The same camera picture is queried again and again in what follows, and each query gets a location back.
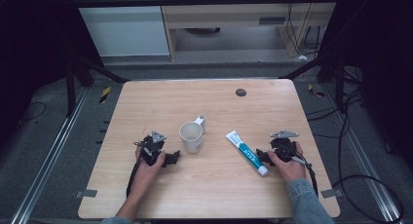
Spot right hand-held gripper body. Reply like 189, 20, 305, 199
268, 130, 301, 164

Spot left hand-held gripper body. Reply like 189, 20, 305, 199
133, 130, 170, 168

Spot person's right hand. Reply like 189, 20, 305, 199
267, 141, 309, 183

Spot person's left hand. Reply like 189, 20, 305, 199
133, 145, 167, 187

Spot white and teal toothpaste tube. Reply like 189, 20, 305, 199
224, 130, 270, 177

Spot white cup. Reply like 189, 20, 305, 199
178, 113, 207, 155

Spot yellow and black tape strip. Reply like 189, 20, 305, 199
307, 83, 325, 98
98, 86, 112, 104

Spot black metal stand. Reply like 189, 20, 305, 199
278, 50, 347, 115
62, 52, 131, 119

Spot white cabinet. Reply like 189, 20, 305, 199
69, 0, 171, 58

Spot black curtain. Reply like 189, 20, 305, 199
0, 0, 105, 154
319, 0, 413, 173

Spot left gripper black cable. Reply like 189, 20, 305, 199
125, 157, 144, 199

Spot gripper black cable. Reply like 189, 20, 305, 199
282, 145, 319, 198
125, 157, 144, 199

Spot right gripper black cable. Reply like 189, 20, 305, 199
282, 145, 319, 198

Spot grey metal table bracket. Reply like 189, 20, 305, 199
74, 188, 98, 200
319, 188, 345, 200

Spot aluminium floor rail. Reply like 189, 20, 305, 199
9, 87, 91, 224
320, 82, 403, 223

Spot black floor cable loop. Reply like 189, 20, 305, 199
330, 87, 405, 224

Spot black hanging cables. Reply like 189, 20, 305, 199
285, 0, 325, 56

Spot thin black floor cable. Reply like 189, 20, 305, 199
18, 101, 48, 124

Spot black horizontal frame bar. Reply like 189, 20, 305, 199
71, 0, 341, 9

